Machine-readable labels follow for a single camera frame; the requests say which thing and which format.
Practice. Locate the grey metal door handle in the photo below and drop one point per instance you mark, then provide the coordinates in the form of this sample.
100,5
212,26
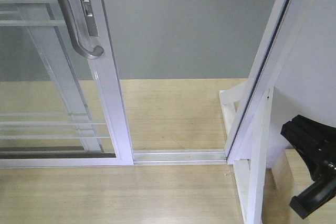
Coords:
70,21

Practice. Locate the white fixed glass door panel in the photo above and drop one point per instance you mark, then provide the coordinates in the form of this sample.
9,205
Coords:
50,105

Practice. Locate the light wooden platform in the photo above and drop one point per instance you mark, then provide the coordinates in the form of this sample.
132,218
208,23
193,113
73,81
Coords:
162,114

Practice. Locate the silver door lock plate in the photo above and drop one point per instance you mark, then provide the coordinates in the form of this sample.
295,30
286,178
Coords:
89,18

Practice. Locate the white framed sliding glass door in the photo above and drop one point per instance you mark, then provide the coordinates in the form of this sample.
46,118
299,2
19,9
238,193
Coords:
105,74

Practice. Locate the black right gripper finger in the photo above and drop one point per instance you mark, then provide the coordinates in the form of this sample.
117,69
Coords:
314,142
313,197

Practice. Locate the aluminium bottom door track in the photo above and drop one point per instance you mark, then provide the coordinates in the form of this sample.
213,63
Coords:
180,157

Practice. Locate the light wooden block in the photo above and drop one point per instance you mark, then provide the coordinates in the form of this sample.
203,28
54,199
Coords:
291,177

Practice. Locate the white triangular support bracket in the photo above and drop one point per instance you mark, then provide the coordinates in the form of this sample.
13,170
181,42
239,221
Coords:
247,152

